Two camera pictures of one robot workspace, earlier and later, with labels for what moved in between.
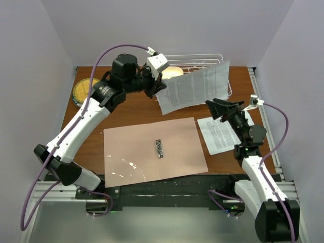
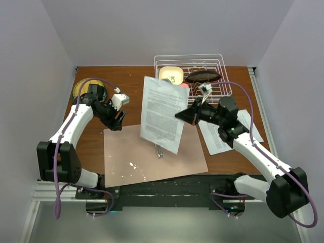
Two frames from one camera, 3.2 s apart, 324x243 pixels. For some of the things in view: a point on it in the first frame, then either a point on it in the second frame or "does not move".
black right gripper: (219, 107) → (192, 113)
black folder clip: (159, 148) does not move
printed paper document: (204, 86) → (162, 99)
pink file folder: (147, 152) does not move
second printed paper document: (219, 136) does not move
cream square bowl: (171, 71) does not move
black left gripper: (156, 85) → (114, 124)
